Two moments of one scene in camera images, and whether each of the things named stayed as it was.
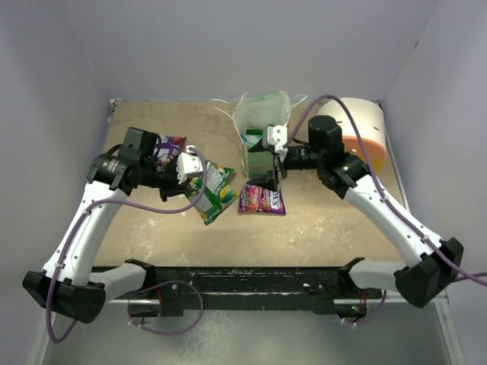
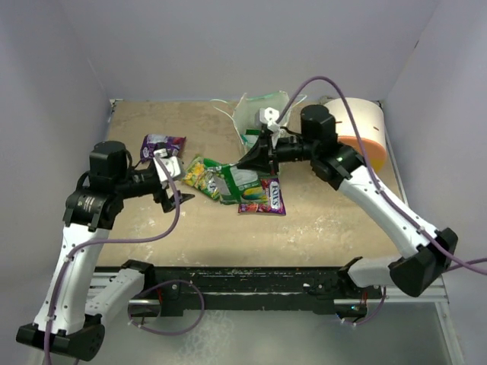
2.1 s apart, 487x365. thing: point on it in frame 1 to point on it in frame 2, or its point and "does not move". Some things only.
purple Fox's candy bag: (255, 198) does not move
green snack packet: (255, 131) does not move
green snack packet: (213, 192) to (234, 185)
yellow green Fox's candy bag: (228, 171) to (196, 176)
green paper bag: (253, 117) does not move
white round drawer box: (363, 128) does not move
